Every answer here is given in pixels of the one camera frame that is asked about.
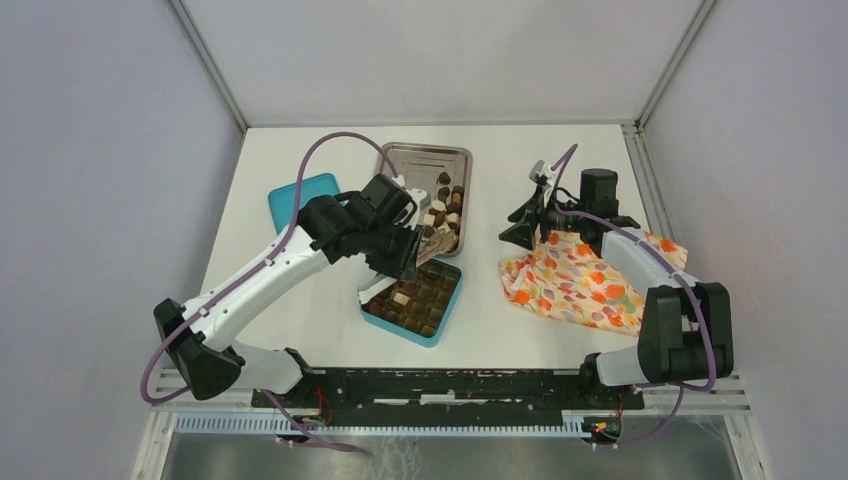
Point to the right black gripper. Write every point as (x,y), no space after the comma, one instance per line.
(527,220)

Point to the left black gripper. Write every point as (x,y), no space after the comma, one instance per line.
(404,264)

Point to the metal serving tongs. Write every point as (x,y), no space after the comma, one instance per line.
(440,243)

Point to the teal chocolate box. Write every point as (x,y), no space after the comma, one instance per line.
(416,311)

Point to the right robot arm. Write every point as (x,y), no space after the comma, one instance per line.
(686,334)

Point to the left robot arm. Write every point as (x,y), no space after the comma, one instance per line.
(378,222)

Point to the pile of assorted chocolates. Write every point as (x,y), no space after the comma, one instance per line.
(445,209)

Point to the floral cloth bag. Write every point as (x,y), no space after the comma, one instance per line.
(566,281)

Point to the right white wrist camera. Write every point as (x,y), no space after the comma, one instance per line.
(544,174)

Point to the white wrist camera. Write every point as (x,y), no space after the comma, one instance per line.
(416,207)
(544,174)

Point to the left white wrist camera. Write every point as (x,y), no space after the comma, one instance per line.
(416,207)

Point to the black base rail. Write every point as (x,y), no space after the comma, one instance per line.
(347,397)

